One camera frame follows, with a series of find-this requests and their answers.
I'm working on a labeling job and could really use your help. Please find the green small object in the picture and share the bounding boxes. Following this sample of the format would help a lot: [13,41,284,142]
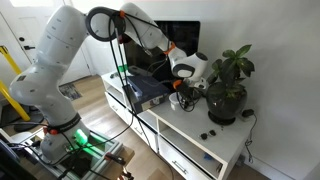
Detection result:
[116,64,128,72]

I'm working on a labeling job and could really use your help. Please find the clear plastic cup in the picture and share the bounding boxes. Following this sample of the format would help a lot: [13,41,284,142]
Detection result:
[169,98,180,111]

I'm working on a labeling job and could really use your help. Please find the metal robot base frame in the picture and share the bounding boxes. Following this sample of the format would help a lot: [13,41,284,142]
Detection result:
[21,129,134,180]

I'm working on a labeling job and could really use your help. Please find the black flat screen monitor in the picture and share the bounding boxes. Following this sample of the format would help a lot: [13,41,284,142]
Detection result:
[124,20,201,93]

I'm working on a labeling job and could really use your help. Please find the green potted plant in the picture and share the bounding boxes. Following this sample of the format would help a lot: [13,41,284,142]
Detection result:
[207,44,255,99]

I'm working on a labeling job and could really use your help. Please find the yellow stand pole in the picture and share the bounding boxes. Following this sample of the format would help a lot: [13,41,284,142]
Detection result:
[0,45,31,122]

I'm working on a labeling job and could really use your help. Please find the blue object in shelf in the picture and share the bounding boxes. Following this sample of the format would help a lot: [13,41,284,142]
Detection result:
[204,153,213,160]

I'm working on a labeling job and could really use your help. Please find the dark blue box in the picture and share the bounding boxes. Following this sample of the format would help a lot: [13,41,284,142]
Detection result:
[123,75,170,114]

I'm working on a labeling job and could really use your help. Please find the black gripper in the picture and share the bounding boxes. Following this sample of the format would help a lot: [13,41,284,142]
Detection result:
[173,79,206,109]

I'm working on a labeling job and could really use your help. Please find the black sunglasses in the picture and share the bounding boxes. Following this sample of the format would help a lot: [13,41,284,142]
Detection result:
[199,130,216,140]

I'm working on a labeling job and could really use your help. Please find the black power adapter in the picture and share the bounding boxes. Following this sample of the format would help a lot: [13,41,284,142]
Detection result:
[242,109,254,118]

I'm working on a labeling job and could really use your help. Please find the white tv cabinet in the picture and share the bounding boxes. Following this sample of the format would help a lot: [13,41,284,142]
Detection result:
[102,72,254,180]

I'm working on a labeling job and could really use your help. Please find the black power cable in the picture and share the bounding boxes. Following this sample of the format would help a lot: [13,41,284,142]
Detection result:
[244,114,258,164]

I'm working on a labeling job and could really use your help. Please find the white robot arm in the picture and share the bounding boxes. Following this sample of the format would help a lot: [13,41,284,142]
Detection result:
[9,2,208,162]

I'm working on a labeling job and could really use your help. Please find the dark round plant pot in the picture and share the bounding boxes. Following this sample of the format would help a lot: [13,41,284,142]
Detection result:
[206,82,247,126]

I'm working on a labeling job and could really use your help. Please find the white door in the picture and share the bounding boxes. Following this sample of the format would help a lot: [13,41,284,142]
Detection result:
[0,0,92,84]

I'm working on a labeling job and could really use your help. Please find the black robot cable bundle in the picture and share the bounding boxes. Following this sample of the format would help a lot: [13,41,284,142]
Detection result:
[106,9,198,180]

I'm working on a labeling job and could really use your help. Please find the black stand base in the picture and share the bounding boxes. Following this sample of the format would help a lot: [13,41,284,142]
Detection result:
[1,102,44,132]

